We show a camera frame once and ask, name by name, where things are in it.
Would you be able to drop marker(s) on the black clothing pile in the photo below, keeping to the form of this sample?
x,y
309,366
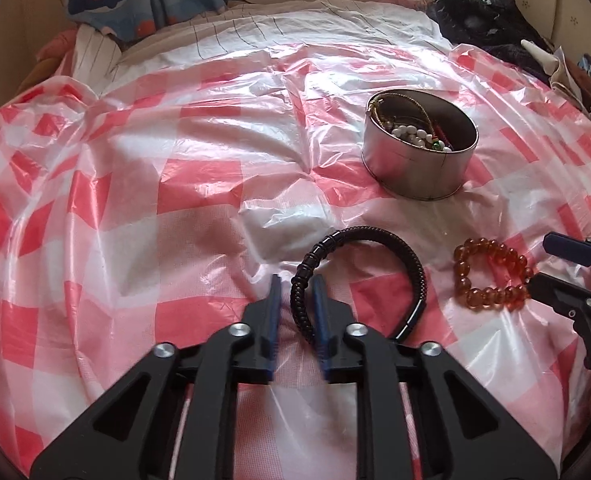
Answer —
x,y
480,25

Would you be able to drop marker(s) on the red checked plastic sheet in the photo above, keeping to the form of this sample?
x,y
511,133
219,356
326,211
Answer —
x,y
125,185

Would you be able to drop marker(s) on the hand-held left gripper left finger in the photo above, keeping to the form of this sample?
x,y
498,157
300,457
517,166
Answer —
x,y
274,320

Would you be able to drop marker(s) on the round metal tin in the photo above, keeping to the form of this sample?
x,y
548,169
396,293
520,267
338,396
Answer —
x,y
415,175

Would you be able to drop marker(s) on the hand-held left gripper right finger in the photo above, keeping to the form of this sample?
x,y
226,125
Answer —
x,y
320,325

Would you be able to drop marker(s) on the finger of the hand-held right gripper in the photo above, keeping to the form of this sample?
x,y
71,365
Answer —
x,y
555,292
568,249

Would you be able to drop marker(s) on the pink cloth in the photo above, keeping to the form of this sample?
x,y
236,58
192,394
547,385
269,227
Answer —
x,y
55,45

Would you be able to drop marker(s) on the pile of light clothes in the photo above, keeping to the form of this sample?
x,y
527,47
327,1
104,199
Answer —
x,y
575,80

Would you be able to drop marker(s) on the whale print curtain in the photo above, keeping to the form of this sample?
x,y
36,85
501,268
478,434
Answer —
x,y
100,0

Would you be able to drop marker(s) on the white striped bedsheet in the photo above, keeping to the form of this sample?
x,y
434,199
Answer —
x,y
275,35

